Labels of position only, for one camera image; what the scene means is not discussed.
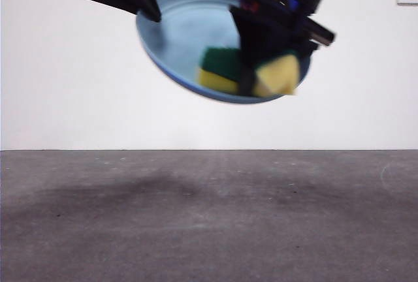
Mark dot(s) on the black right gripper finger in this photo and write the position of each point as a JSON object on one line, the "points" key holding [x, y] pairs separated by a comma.
{"points": [[307, 50], [261, 43]]}

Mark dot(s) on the light blue round plate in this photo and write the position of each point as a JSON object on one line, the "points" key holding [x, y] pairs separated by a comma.
{"points": [[189, 34]]}

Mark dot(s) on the yellow sponge with green pad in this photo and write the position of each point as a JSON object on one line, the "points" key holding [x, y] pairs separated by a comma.
{"points": [[218, 73]]}

